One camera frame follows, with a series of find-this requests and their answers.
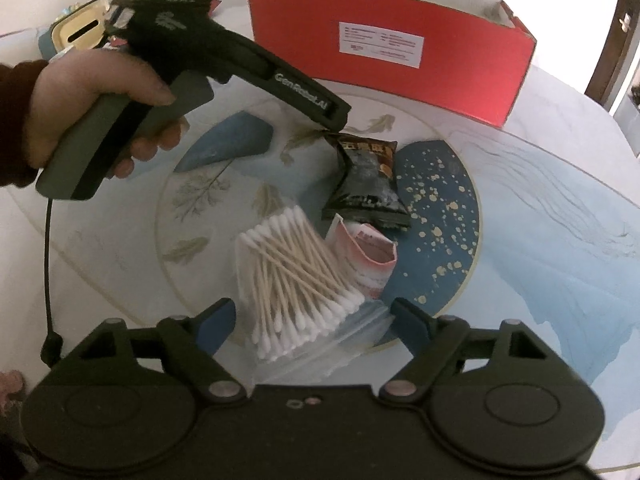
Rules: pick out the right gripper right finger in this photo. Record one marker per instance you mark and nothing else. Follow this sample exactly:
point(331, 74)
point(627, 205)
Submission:
point(433, 344)

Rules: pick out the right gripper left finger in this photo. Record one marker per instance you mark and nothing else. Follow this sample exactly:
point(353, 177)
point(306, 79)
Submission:
point(190, 345)

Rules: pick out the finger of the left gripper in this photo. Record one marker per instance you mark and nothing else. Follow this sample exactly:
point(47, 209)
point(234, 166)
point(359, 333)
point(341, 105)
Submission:
point(264, 70)

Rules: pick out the bag of cotton swabs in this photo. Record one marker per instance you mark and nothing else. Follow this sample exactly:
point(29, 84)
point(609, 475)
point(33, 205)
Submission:
point(303, 316)

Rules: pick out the black snack packet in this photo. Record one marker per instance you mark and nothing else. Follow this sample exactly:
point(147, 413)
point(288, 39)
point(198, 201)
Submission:
point(367, 190)

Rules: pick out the person left hand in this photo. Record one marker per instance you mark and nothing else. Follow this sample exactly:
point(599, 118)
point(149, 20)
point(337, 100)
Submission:
point(68, 87)

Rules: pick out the yellow tissue box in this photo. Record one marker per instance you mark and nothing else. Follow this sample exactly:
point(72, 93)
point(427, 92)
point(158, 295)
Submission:
point(80, 26)

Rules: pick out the pink white sachet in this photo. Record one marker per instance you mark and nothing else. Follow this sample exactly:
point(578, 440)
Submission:
point(366, 255)

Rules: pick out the red cardboard box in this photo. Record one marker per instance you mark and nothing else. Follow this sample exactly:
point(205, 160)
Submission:
point(467, 56)

